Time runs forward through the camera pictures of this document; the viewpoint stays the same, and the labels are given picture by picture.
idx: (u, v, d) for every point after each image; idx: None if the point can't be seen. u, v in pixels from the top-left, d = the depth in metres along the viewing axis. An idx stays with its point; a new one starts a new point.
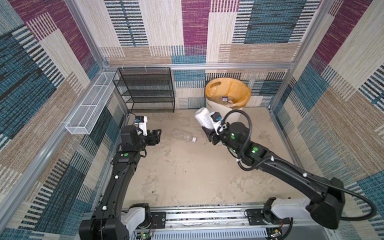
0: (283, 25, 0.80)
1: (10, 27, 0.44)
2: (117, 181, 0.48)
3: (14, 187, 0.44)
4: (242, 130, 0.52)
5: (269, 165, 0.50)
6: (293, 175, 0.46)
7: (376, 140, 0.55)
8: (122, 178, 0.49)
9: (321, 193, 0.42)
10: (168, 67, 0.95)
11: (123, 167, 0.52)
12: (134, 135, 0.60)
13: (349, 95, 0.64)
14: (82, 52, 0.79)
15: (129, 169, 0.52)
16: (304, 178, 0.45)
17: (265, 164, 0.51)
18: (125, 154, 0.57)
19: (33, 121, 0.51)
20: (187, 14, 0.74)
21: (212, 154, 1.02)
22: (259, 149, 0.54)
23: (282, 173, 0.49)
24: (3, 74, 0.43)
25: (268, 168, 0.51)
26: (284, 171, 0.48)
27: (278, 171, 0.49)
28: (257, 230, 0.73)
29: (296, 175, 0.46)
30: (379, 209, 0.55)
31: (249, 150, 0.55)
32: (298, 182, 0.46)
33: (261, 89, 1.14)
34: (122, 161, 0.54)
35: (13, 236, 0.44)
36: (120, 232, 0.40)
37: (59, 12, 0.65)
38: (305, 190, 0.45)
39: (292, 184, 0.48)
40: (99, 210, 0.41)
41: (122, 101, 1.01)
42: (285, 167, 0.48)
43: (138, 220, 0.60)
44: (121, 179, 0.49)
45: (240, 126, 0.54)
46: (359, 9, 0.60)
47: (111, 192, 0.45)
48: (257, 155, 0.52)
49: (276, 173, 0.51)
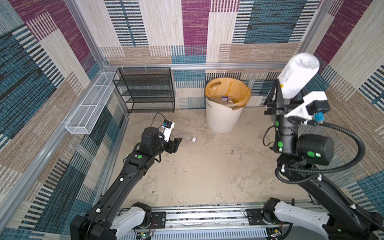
0: (283, 25, 0.80)
1: (9, 27, 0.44)
2: (120, 184, 0.47)
3: (14, 187, 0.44)
4: (327, 152, 0.36)
5: (314, 184, 0.42)
6: (341, 203, 0.40)
7: (376, 140, 0.55)
8: (126, 183, 0.48)
9: (364, 229, 0.38)
10: (168, 67, 0.95)
11: (132, 169, 0.51)
12: (154, 139, 0.58)
13: (349, 94, 0.64)
14: (82, 52, 0.79)
15: (136, 175, 0.50)
16: (350, 208, 0.40)
17: (310, 183, 0.42)
18: (138, 156, 0.55)
19: (33, 121, 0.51)
20: (187, 14, 0.74)
21: (212, 154, 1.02)
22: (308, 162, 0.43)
23: (321, 194, 0.42)
24: (3, 74, 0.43)
25: (310, 186, 0.43)
26: (326, 193, 0.41)
27: (321, 192, 0.42)
28: (257, 230, 0.73)
29: (341, 203, 0.40)
30: (379, 209, 0.55)
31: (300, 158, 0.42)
32: (341, 209, 0.40)
33: (261, 89, 1.14)
34: (133, 162, 0.53)
35: (13, 236, 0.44)
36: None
37: (59, 12, 0.65)
38: (340, 215, 0.41)
39: (329, 205, 0.42)
40: (93, 212, 0.41)
41: (122, 102, 1.01)
42: (330, 191, 0.41)
43: (136, 221, 0.60)
44: (124, 184, 0.47)
45: (329, 143, 0.36)
46: (359, 9, 0.60)
47: (110, 194, 0.45)
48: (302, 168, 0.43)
49: (314, 192, 0.44)
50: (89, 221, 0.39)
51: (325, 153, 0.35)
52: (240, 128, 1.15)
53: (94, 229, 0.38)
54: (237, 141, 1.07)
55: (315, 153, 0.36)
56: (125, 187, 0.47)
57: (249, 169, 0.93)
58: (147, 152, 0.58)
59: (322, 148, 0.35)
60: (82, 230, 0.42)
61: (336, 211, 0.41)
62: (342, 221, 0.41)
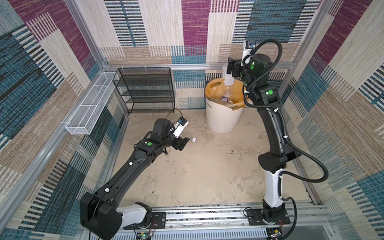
0: (283, 25, 0.80)
1: (10, 27, 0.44)
2: (129, 168, 0.48)
3: (14, 187, 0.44)
4: (265, 61, 0.47)
5: (268, 111, 0.51)
6: (277, 132, 0.51)
7: (376, 140, 0.55)
8: (134, 168, 0.48)
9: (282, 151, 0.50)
10: (168, 67, 0.95)
11: (141, 155, 0.52)
12: (165, 129, 0.59)
13: (349, 95, 0.64)
14: (82, 52, 0.79)
15: (145, 160, 0.51)
16: (282, 138, 0.51)
17: (266, 110, 0.51)
18: (148, 143, 0.56)
19: (33, 121, 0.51)
20: (187, 14, 0.74)
21: (212, 154, 0.96)
22: (272, 94, 0.50)
23: (270, 123, 0.53)
24: (3, 74, 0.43)
25: (264, 112, 0.53)
26: (273, 123, 0.52)
27: (269, 121, 0.53)
28: (257, 230, 0.73)
29: (279, 133, 0.51)
30: (379, 209, 0.55)
31: (263, 89, 0.50)
32: (275, 136, 0.52)
33: None
34: (143, 148, 0.54)
35: (13, 236, 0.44)
36: (111, 220, 0.41)
37: (59, 12, 0.65)
38: (273, 142, 0.54)
39: (268, 132, 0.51)
40: (102, 191, 0.42)
41: (122, 102, 1.01)
42: (277, 122, 0.50)
43: (136, 218, 0.60)
44: (133, 168, 0.48)
45: (266, 58, 0.48)
46: (359, 9, 0.60)
47: (119, 177, 0.45)
48: (266, 98, 0.50)
49: (264, 122, 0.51)
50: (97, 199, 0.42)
51: (264, 62, 0.48)
52: (240, 128, 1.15)
53: (102, 206, 0.39)
54: (237, 142, 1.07)
55: (254, 62, 0.51)
56: (134, 171, 0.48)
57: (249, 169, 0.93)
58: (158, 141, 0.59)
59: (258, 60, 0.48)
60: (90, 207, 0.44)
61: (272, 138, 0.54)
62: (271, 147, 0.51)
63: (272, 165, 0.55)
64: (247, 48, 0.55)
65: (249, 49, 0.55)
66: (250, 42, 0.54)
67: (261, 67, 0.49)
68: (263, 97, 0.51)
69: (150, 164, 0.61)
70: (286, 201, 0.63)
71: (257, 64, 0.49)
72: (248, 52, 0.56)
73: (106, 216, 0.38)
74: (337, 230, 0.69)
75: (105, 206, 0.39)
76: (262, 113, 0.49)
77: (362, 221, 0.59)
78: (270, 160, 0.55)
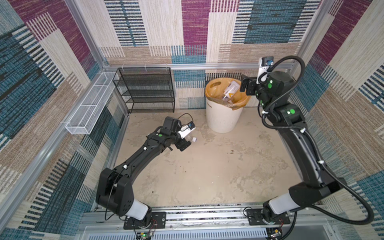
0: (283, 25, 0.80)
1: (10, 27, 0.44)
2: (143, 152, 0.53)
3: (14, 187, 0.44)
4: (286, 79, 0.44)
5: (294, 133, 0.44)
6: (309, 155, 0.43)
7: (376, 140, 0.55)
8: (147, 152, 0.54)
9: (321, 183, 0.41)
10: (168, 67, 0.95)
11: (154, 142, 0.58)
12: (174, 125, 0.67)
13: (349, 95, 0.64)
14: (82, 52, 0.79)
15: (156, 148, 0.57)
16: (317, 164, 0.42)
17: (291, 132, 0.45)
18: (159, 134, 0.62)
19: (33, 121, 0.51)
20: (187, 14, 0.74)
21: (212, 154, 0.96)
22: (295, 114, 0.45)
23: (298, 148, 0.45)
24: (3, 74, 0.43)
25: (289, 136, 0.46)
26: (301, 147, 0.44)
27: (297, 143, 0.45)
28: (257, 230, 0.73)
29: (311, 158, 0.42)
30: (379, 209, 0.55)
31: (283, 109, 0.46)
32: (307, 163, 0.44)
33: None
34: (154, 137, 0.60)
35: (13, 236, 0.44)
36: (126, 196, 0.44)
37: (59, 12, 0.65)
38: (305, 169, 0.45)
39: (298, 158, 0.46)
40: (121, 167, 0.47)
41: (122, 102, 1.01)
42: (307, 145, 0.43)
43: (137, 214, 0.60)
44: (146, 152, 0.54)
45: (285, 75, 0.45)
46: (359, 9, 0.60)
47: (135, 157, 0.51)
48: (289, 118, 0.45)
49: (291, 145, 0.47)
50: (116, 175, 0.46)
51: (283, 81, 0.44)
52: (240, 128, 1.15)
53: (120, 180, 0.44)
54: (237, 142, 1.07)
55: (272, 81, 0.47)
56: (148, 154, 0.53)
57: (249, 169, 0.93)
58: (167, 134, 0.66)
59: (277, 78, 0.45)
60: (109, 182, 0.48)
61: (303, 165, 0.45)
62: (305, 177, 0.45)
63: (306, 200, 0.44)
64: (264, 64, 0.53)
65: (266, 66, 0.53)
66: (267, 60, 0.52)
67: (281, 87, 0.45)
68: (285, 118, 0.45)
69: (159, 153, 0.59)
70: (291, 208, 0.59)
71: (276, 83, 0.46)
72: (264, 70, 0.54)
73: (123, 189, 0.42)
74: (337, 230, 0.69)
75: (123, 180, 0.43)
76: (287, 135, 0.47)
77: (362, 221, 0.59)
78: (300, 192, 0.46)
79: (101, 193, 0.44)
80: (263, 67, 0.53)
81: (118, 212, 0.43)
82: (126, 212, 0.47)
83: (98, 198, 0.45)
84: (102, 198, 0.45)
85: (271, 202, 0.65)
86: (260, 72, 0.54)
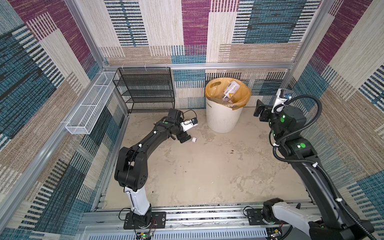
0: (283, 25, 0.80)
1: (9, 27, 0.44)
2: (154, 135, 0.60)
3: (14, 187, 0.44)
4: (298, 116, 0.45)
5: (306, 168, 0.44)
6: (325, 192, 0.41)
7: (376, 140, 0.55)
8: (157, 135, 0.60)
9: (342, 224, 0.37)
10: (168, 67, 0.95)
11: (162, 128, 0.64)
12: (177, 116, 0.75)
13: (349, 94, 0.64)
14: (82, 52, 0.79)
15: (164, 132, 0.63)
16: (334, 202, 0.40)
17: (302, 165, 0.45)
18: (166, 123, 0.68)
19: (33, 121, 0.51)
20: (187, 14, 0.74)
21: (212, 154, 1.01)
22: (306, 148, 0.46)
23: (313, 184, 0.44)
24: (3, 74, 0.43)
25: (301, 169, 0.46)
26: (316, 182, 0.43)
27: (312, 178, 0.44)
28: (257, 230, 0.73)
29: (328, 195, 0.41)
30: (379, 209, 0.55)
31: (294, 142, 0.48)
32: (324, 200, 0.41)
33: (261, 89, 1.14)
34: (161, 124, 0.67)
35: (13, 236, 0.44)
36: (143, 170, 0.50)
37: (59, 12, 0.65)
38: (323, 208, 0.42)
39: (315, 195, 0.44)
40: (136, 146, 0.53)
41: (122, 101, 1.01)
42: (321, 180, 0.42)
43: (141, 209, 0.62)
44: (157, 134, 0.61)
45: (298, 112, 0.47)
46: (359, 9, 0.60)
47: (148, 139, 0.57)
48: (299, 152, 0.46)
49: (307, 181, 0.46)
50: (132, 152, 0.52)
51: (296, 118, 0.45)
52: (240, 128, 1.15)
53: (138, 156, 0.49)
54: (237, 141, 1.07)
55: (284, 116, 0.48)
56: (158, 136, 0.60)
57: (249, 169, 0.93)
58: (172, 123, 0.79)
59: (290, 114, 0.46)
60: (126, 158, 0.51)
61: (320, 202, 0.43)
62: (325, 217, 0.42)
63: None
64: (281, 97, 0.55)
65: (284, 99, 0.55)
66: (286, 94, 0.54)
67: (293, 122, 0.47)
68: (296, 151, 0.46)
69: (167, 138, 0.66)
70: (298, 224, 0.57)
71: (288, 119, 0.47)
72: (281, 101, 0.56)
73: (140, 163, 0.48)
74: None
75: (140, 155, 0.49)
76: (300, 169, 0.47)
77: None
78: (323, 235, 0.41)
79: (119, 169, 0.50)
80: (280, 98, 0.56)
81: (135, 185, 0.49)
82: (141, 186, 0.52)
83: (117, 173, 0.51)
84: (120, 173, 0.51)
85: (275, 206, 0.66)
86: (276, 103, 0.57)
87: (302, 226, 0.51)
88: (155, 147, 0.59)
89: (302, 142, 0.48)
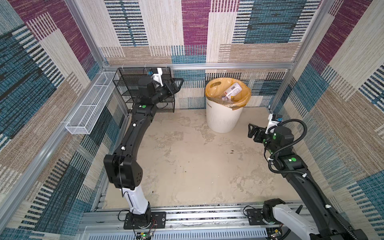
0: (283, 25, 0.80)
1: (9, 27, 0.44)
2: (134, 129, 0.54)
3: (14, 187, 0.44)
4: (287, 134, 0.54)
5: (297, 178, 0.49)
6: (314, 199, 0.45)
7: (376, 140, 0.55)
8: (137, 128, 0.54)
9: (333, 230, 0.39)
10: (167, 67, 0.95)
11: (140, 117, 0.57)
12: (151, 88, 0.60)
13: (349, 94, 0.64)
14: (82, 52, 0.79)
15: (145, 120, 0.57)
16: (324, 209, 0.43)
17: (294, 176, 0.50)
18: (142, 106, 0.60)
19: (33, 122, 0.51)
20: (187, 14, 0.74)
21: (212, 154, 0.96)
22: (296, 162, 0.53)
23: (304, 193, 0.48)
24: (3, 74, 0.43)
25: (294, 181, 0.51)
26: (306, 191, 0.47)
27: (303, 188, 0.48)
28: (257, 230, 0.73)
29: (318, 202, 0.44)
30: (379, 209, 0.55)
31: (286, 157, 0.54)
32: (315, 208, 0.44)
33: (261, 89, 1.14)
34: (139, 112, 0.58)
35: (13, 236, 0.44)
36: (136, 169, 0.49)
37: (59, 12, 0.65)
38: (316, 217, 0.44)
39: (309, 207, 0.47)
40: (119, 149, 0.49)
41: (122, 101, 1.01)
42: (311, 189, 0.47)
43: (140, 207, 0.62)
44: (137, 128, 0.54)
45: (286, 130, 0.56)
46: (359, 9, 0.60)
47: (129, 136, 0.52)
48: (290, 165, 0.52)
49: (300, 193, 0.49)
50: (117, 157, 0.49)
51: (285, 134, 0.54)
52: (240, 128, 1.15)
53: (125, 160, 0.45)
54: (237, 141, 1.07)
55: (276, 134, 0.57)
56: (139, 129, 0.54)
57: (249, 169, 0.93)
58: (149, 102, 0.63)
59: (280, 131, 0.55)
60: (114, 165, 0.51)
61: (314, 211, 0.45)
62: (320, 230, 0.43)
63: None
64: (274, 120, 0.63)
65: (276, 121, 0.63)
66: (278, 117, 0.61)
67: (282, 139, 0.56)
68: (287, 164, 0.52)
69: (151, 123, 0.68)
70: (294, 228, 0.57)
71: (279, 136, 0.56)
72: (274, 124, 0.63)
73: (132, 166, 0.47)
74: None
75: (128, 159, 0.47)
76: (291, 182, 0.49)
77: (362, 221, 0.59)
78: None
79: (111, 175, 0.49)
80: (272, 121, 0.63)
81: (133, 183, 0.50)
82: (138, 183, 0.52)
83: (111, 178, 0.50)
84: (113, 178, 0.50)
85: (276, 208, 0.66)
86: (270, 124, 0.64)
87: (301, 235, 0.51)
88: (140, 140, 0.55)
89: (293, 157, 0.54)
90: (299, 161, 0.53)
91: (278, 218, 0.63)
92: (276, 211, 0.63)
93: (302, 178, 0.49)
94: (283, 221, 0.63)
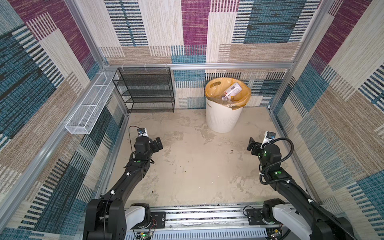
0: (283, 25, 0.80)
1: (10, 27, 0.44)
2: (127, 177, 0.54)
3: (14, 187, 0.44)
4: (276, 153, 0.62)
5: (283, 185, 0.57)
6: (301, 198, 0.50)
7: (376, 140, 0.55)
8: (131, 177, 0.54)
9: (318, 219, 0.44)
10: (167, 67, 0.95)
11: (135, 168, 0.59)
12: (146, 145, 0.67)
13: (349, 94, 0.64)
14: (82, 52, 0.79)
15: (139, 171, 0.58)
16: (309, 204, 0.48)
17: (280, 184, 0.58)
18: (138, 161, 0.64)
19: (33, 122, 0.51)
20: (187, 14, 0.74)
21: (212, 154, 0.96)
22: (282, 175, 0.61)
23: (292, 196, 0.54)
24: (3, 74, 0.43)
25: (282, 188, 0.58)
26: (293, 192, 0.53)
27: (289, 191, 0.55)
28: (257, 230, 0.73)
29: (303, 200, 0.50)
30: (379, 209, 0.55)
31: (274, 171, 0.63)
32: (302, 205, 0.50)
33: (261, 90, 1.14)
34: (133, 165, 0.61)
35: (13, 236, 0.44)
36: (121, 219, 0.43)
37: (59, 12, 0.65)
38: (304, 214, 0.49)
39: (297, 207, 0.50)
40: (108, 194, 0.46)
41: (122, 102, 1.01)
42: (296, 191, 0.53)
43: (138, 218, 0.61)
44: (130, 176, 0.55)
45: (276, 149, 0.64)
46: (359, 9, 0.60)
47: (120, 184, 0.50)
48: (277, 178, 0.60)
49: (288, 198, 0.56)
50: (102, 206, 0.44)
51: (273, 154, 0.62)
52: (240, 128, 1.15)
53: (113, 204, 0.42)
54: (237, 142, 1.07)
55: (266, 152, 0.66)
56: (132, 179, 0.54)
57: (249, 169, 0.93)
58: (143, 158, 0.67)
59: (270, 150, 0.63)
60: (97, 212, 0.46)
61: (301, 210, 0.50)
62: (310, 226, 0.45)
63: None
64: (268, 138, 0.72)
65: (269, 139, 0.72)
66: (271, 135, 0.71)
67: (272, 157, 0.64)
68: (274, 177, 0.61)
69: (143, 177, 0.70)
70: (294, 229, 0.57)
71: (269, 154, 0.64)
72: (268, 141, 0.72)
73: (119, 212, 0.41)
74: None
75: (116, 204, 0.42)
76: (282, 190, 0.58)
77: (362, 221, 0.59)
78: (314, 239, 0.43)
79: (90, 229, 0.41)
80: (267, 138, 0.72)
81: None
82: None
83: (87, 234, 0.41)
84: (92, 235, 0.41)
85: (276, 208, 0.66)
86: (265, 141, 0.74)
87: (300, 235, 0.51)
88: (132, 189, 0.54)
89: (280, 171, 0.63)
90: (283, 173, 0.62)
91: (279, 218, 0.63)
92: (277, 211, 0.63)
93: (287, 183, 0.57)
94: (284, 221, 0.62)
